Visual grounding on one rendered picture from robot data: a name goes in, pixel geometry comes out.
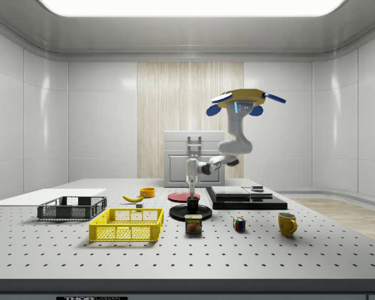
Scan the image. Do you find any yellow mug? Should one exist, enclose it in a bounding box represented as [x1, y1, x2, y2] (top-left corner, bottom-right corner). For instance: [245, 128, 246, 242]
[277, 212, 298, 236]

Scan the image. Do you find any red plate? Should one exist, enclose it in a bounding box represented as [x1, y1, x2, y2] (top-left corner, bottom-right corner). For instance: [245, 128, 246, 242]
[167, 192, 201, 203]

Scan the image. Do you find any black mug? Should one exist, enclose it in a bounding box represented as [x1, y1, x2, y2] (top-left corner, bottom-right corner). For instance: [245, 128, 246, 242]
[186, 196, 200, 213]

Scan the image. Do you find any black plate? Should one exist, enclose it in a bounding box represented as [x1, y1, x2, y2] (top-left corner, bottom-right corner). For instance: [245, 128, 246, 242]
[169, 204, 213, 221]

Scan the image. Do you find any white cabinet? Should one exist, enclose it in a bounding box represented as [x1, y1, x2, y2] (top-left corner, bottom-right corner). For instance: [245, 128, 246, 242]
[163, 130, 226, 188]

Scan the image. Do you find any black stove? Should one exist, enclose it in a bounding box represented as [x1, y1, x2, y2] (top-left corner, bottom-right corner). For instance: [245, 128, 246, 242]
[205, 184, 289, 211]

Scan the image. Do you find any puzzle cube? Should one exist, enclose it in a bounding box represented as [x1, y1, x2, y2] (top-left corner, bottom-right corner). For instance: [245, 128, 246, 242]
[232, 216, 247, 233]

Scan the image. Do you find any yellow basket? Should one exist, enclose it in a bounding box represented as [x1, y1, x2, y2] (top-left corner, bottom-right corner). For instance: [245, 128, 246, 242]
[88, 207, 165, 243]

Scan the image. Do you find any dark grey basket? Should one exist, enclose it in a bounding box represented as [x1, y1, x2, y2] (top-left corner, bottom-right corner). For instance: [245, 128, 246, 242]
[37, 196, 108, 222]

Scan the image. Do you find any white board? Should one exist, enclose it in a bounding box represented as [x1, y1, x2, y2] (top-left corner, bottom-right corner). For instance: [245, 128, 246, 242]
[0, 188, 108, 206]

